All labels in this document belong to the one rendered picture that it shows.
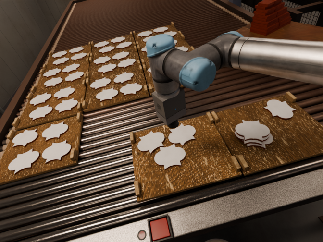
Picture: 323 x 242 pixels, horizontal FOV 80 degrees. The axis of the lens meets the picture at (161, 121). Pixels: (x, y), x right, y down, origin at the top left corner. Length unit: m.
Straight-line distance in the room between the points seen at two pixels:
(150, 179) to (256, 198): 0.39
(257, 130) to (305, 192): 0.27
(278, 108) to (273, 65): 0.62
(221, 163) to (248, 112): 0.33
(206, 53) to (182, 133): 0.50
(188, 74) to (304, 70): 0.21
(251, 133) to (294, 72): 0.48
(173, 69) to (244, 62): 0.16
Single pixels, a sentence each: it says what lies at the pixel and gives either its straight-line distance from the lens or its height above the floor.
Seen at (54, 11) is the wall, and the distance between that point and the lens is 5.74.
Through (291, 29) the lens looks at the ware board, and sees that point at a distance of 1.62.
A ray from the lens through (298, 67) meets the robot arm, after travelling 0.45.
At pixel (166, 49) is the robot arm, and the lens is 0.50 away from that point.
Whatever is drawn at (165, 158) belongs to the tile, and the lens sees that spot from 0.83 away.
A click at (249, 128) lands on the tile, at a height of 0.97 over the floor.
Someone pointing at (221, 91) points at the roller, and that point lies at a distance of 1.18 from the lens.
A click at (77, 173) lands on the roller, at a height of 0.92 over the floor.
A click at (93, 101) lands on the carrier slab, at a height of 0.94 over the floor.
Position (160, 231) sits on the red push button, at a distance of 0.73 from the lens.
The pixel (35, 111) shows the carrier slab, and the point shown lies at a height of 0.95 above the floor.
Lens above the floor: 1.63
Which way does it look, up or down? 45 degrees down
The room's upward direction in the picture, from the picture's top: 13 degrees counter-clockwise
